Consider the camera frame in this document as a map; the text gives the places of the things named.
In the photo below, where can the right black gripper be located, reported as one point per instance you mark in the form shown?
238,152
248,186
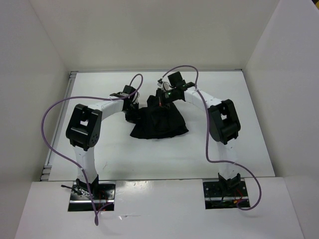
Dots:
159,96

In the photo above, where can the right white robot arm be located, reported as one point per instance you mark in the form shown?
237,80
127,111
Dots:
223,127

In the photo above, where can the metal base plate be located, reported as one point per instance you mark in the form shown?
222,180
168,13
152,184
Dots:
217,198
104,199

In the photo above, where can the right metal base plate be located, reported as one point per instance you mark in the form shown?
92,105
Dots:
217,198

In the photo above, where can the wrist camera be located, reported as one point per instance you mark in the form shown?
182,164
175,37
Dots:
176,79
128,90

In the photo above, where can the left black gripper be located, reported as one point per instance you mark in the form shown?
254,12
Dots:
136,105

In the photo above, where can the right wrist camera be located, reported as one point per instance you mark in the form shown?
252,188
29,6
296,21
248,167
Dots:
176,79

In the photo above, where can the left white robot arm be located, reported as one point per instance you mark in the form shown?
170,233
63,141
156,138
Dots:
83,132

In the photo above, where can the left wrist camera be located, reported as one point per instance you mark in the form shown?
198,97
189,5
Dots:
128,90

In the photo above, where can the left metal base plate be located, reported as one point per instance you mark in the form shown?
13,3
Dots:
104,199

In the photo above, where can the black skirt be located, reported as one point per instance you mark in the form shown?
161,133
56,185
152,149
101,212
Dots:
155,121

